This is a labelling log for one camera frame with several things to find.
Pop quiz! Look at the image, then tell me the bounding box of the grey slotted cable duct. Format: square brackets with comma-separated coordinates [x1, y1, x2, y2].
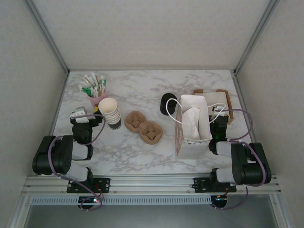
[30, 196, 212, 206]

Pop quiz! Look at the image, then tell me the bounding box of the stack of black lids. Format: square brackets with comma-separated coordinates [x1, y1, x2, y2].
[160, 93, 178, 116]

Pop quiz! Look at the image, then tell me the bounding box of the white paper gift bag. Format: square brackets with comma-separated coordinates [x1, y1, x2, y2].
[166, 94, 226, 157]

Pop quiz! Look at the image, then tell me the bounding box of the white paper napkin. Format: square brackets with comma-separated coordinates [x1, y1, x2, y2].
[181, 106, 200, 140]

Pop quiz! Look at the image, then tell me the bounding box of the stack of paper cups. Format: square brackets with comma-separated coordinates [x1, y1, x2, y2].
[98, 98, 122, 131]

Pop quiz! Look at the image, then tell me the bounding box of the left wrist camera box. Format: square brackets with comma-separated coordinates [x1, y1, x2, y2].
[69, 106, 88, 124]

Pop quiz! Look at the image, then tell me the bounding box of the stack of white napkins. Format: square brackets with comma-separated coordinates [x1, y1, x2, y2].
[200, 92, 227, 106]

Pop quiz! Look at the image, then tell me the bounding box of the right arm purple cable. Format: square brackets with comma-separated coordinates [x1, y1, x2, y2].
[210, 108, 273, 211]

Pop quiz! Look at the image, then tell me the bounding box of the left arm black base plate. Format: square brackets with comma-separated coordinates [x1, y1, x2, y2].
[66, 177, 111, 194]

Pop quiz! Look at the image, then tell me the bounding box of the aluminium corner post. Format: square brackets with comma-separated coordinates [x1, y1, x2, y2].
[234, 0, 281, 76]
[25, 0, 70, 75]

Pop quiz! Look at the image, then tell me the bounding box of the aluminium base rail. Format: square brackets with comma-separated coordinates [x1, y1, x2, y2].
[22, 174, 283, 197]

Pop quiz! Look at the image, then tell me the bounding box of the aluminium side table rail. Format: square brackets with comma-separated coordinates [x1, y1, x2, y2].
[231, 71, 265, 175]
[48, 71, 70, 176]

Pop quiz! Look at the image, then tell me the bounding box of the aluminium rear table rail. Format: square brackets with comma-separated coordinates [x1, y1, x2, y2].
[68, 68, 236, 72]

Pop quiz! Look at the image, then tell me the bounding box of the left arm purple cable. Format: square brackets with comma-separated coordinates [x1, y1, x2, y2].
[48, 114, 106, 211]

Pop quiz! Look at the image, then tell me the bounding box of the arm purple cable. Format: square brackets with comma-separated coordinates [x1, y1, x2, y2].
[210, 108, 273, 211]
[48, 114, 106, 211]

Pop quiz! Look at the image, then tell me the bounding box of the pink holder cup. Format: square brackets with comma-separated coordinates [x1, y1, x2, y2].
[89, 91, 109, 114]

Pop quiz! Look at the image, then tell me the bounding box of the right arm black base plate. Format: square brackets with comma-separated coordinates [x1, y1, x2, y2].
[193, 177, 238, 194]

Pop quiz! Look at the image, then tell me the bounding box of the brown pulp cup carrier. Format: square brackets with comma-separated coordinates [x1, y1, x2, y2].
[124, 111, 163, 145]

